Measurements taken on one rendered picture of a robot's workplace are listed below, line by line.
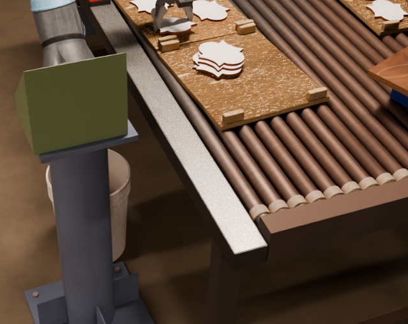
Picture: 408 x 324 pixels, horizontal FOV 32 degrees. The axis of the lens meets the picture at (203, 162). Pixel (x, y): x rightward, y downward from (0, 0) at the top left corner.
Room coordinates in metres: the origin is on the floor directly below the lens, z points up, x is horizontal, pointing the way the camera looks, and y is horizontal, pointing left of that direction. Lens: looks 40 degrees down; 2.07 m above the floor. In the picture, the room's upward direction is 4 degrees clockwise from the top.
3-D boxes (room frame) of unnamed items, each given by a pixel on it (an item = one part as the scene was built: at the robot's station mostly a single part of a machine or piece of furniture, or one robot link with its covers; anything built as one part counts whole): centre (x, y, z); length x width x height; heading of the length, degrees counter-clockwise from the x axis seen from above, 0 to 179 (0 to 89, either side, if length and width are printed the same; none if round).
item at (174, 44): (1.88, 0.12, 0.95); 0.06 x 0.02 x 0.03; 120
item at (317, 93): (1.67, -0.30, 0.95); 0.06 x 0.02 x 0.03; 120
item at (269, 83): (1.77, -0.09, 0.93); 0.41 x 0.35 x 0.02; 30
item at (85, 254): (1.59, 0.36, 0.44); 0.38 x 0.38 x 0.87; 28
